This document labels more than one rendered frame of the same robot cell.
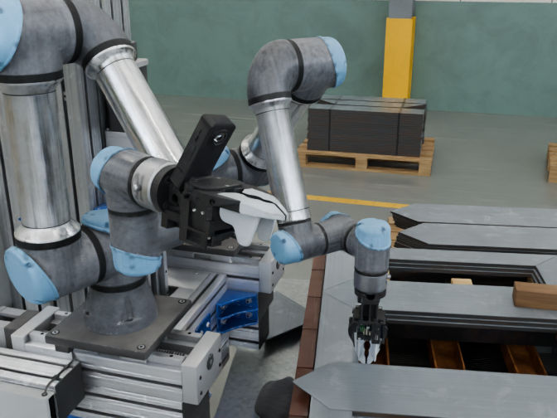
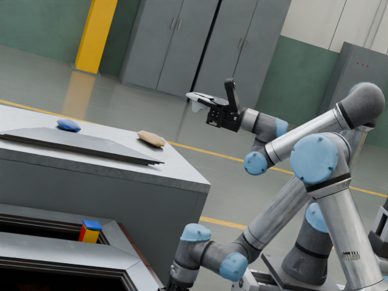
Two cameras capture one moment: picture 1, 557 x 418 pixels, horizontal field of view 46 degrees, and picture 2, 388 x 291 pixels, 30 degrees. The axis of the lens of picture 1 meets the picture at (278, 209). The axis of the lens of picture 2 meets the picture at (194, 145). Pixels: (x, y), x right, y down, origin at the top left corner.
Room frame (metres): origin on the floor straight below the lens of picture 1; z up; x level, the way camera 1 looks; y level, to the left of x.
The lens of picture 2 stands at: (2.83, -1.32, 1.86)
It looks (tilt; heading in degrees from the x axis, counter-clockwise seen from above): 13 degrees down; 146
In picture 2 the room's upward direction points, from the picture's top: 18 degrees clockwise
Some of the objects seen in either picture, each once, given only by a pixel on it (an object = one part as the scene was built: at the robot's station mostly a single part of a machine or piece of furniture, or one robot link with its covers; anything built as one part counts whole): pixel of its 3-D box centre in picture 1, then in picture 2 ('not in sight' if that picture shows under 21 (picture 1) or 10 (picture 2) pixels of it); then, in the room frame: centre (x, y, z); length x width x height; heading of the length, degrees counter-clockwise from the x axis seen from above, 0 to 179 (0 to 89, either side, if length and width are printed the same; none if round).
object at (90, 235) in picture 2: not in sight; (84, 251); (0.63, -0.16, 0.78); 0.05 x 0.05 x 0.19; 83
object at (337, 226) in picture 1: (337, 233); (227, 260); (1.40, -0.14, 1.15); 0.11 x 0.11 x 0.08; 32
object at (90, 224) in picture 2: not in sight; (91, 226); (0.63, -0.16, 0.88); 0.06 x 0.06 x 0.02; 83
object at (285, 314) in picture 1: (286, 315); not in sight; (1.82, -0.03, 0.70); 0.39 x 0.12 x 0.04; 173
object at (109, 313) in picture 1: (119, 294); (308, 259); (1.22, 0.33, 1.09); 0.15 x 0.15 x 0.10
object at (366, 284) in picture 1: (371, 279); (183, 271); (1.32, -0.21, 1.08); 0.08 x 0.08 x 0.05
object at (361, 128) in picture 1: (367, 131); not in sight; (5.99, -0.83, 0.26); 1.20 x 0.80 x 0.53; 75
